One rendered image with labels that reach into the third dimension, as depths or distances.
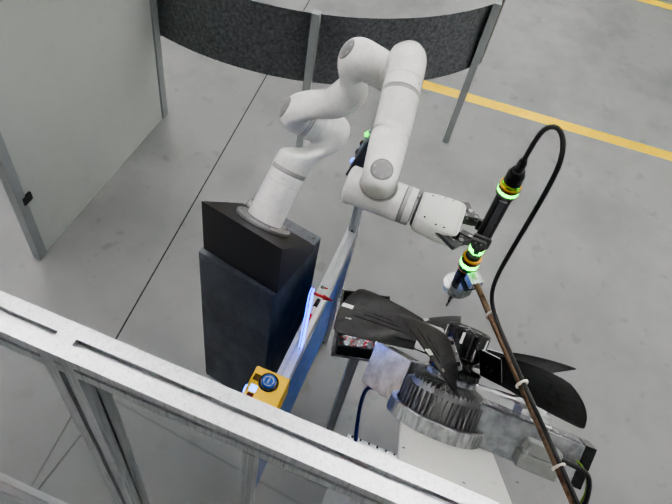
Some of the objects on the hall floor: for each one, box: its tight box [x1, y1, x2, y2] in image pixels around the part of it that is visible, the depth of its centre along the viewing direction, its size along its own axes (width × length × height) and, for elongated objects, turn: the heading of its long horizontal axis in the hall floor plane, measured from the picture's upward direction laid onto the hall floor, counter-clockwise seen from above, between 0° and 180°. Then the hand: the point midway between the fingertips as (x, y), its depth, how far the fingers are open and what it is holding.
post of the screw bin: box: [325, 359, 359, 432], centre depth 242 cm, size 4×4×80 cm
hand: (483, 233), depth 135 cm, fingers closed on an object, 4 cm apart
